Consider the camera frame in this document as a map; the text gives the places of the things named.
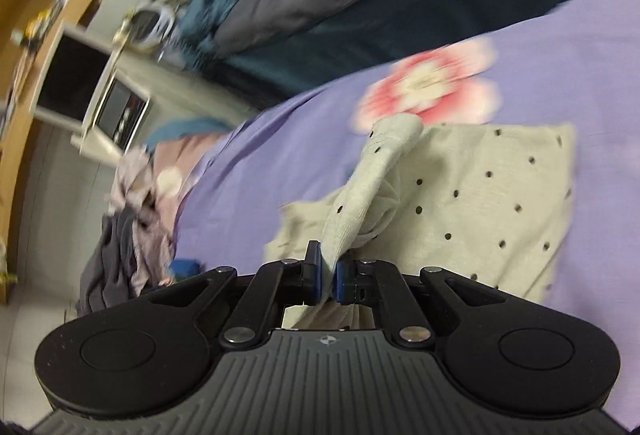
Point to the beige cabinet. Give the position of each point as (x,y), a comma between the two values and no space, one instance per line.
(190,87)

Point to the small blue object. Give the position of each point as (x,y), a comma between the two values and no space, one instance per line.
(184,271)

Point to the purple floral bed sheet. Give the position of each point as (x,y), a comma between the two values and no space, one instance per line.
(575,65)

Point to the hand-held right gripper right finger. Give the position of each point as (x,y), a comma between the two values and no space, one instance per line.
(342,280)

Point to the pile of clothes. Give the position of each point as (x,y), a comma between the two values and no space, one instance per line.
(160,195)

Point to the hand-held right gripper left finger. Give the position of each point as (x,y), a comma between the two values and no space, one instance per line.
(315,275)

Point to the white microwave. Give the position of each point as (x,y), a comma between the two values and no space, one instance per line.
(90,90)

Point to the beige dotted sweater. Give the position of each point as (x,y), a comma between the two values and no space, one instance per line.
(475,205)

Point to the teal cloth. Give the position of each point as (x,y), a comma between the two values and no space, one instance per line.
(185,129)

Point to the navy bedding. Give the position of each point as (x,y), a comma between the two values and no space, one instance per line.
(425,20)

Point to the grey clothing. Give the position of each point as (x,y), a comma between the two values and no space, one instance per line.
(110,265)

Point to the white round appliance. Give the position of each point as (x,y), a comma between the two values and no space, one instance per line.
(150,25)

